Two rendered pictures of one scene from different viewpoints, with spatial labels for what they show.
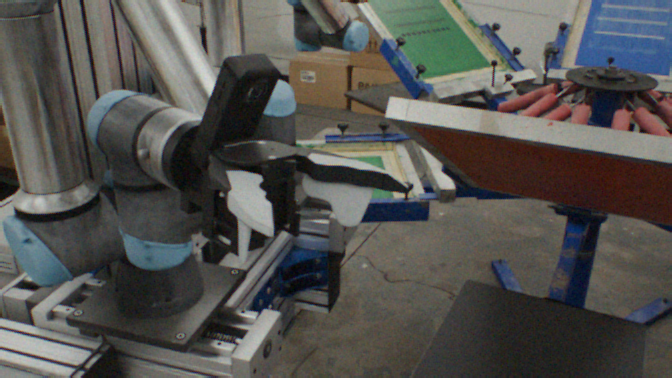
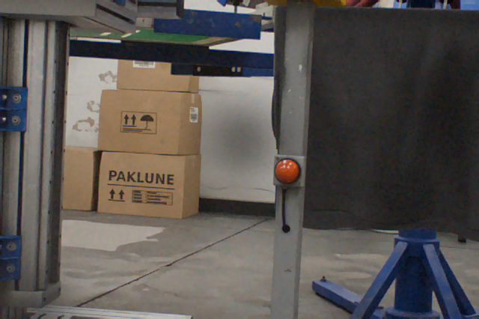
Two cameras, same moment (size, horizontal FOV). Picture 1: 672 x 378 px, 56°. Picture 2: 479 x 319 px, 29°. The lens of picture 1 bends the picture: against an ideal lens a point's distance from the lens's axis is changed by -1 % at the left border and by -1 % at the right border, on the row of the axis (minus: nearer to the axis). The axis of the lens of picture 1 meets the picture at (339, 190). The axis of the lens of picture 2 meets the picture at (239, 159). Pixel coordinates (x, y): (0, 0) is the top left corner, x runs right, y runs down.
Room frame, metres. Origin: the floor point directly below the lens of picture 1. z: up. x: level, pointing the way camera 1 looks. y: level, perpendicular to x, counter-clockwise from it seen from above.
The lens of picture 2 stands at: (-0.80, 0.32, 0.74)
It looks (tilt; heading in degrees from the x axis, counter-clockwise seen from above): 3 degrees down; 348
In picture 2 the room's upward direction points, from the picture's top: 3 degrees clockwise
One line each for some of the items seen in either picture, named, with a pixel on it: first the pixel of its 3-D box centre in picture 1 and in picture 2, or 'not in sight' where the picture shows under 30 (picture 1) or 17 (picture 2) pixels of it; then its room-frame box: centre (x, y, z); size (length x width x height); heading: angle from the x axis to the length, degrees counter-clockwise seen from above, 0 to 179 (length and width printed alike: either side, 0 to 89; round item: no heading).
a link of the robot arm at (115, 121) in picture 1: (141, 134); not in sight; (0.63, 0.21, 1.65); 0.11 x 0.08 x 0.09; 47
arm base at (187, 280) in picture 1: (156, 267); not in sight; (0.90, 0.31, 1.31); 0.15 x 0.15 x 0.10
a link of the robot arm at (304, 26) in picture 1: (312, 29); not in sight; (1.65, 0.07, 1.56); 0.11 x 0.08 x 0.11; 48
